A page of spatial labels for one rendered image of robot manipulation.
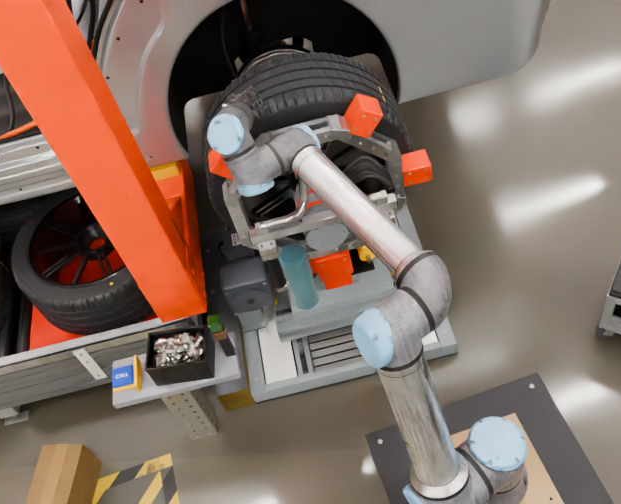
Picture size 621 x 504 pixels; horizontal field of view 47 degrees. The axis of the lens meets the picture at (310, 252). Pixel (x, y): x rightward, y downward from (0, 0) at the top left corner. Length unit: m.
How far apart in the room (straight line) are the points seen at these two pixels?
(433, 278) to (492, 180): 1.86
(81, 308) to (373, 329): 1.49
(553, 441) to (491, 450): 0.45
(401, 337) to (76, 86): 0.94
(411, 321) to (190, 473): 1.49
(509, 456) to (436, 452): 0.25
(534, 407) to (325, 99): 1.16
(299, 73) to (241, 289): 0.89
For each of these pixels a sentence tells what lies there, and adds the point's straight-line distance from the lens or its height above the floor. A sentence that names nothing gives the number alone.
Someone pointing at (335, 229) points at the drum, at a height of 0.87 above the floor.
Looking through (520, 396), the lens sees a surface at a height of 0.30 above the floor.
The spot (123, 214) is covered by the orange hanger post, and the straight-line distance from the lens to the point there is 2.08.
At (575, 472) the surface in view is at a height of 0.30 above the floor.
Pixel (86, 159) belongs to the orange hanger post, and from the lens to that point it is 1.94.
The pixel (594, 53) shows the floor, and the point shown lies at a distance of 4.05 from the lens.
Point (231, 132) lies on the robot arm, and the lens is 1.76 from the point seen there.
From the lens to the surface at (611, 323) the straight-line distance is 2.79.
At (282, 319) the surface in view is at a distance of 2.80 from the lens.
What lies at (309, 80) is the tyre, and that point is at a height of 1.17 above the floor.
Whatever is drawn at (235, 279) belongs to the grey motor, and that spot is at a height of 0.41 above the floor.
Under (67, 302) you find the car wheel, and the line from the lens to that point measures 2.75.
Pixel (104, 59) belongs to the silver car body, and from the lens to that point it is 2.42.
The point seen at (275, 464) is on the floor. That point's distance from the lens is 2.73.
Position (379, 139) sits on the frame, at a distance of 2.15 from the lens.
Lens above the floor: 2.47
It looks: 51 degrees down
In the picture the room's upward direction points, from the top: 16 degrees counter-clockwise
